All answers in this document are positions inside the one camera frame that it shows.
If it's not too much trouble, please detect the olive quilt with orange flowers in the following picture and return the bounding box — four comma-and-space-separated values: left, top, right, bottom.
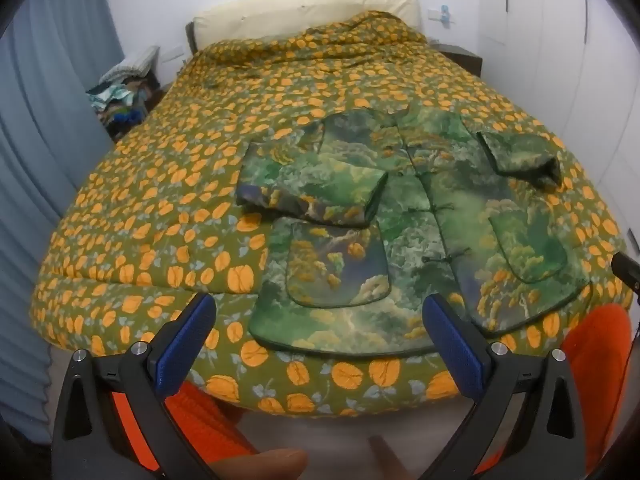
30, 10, 632, 417

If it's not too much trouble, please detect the person's left hand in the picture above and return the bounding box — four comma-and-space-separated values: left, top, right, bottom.
209, 448, 309, 480

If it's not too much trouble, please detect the white wardrobe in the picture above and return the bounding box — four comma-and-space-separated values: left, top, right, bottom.
475, 0, 640, 241

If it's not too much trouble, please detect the cream padded headboard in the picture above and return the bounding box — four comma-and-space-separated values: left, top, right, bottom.
192, 0, 422, 52

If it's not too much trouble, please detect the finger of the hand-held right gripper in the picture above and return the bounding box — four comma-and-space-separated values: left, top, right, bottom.
612, 252, 640, 306

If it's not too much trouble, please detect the orange knit clothing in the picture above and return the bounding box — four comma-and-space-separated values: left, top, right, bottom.
110, 302, 634, 478

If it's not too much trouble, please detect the pile of folded clothes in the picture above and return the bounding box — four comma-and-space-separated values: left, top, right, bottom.
86, 46, 164, 137

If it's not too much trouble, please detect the green landscape print jacket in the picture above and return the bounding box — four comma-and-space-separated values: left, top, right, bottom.
236, 106, 593, 358

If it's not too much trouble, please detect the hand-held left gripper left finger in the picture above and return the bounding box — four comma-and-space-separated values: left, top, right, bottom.
51, 291, 218, 480

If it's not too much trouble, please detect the blue curtain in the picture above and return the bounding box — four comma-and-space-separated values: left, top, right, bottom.
0, 0, 126, 443

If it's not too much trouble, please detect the dark wooden nightstand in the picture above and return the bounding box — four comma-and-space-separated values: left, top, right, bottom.
432, 44, 484, 77

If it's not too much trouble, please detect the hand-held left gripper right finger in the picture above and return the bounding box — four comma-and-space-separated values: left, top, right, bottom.
421, 293, 586, 480

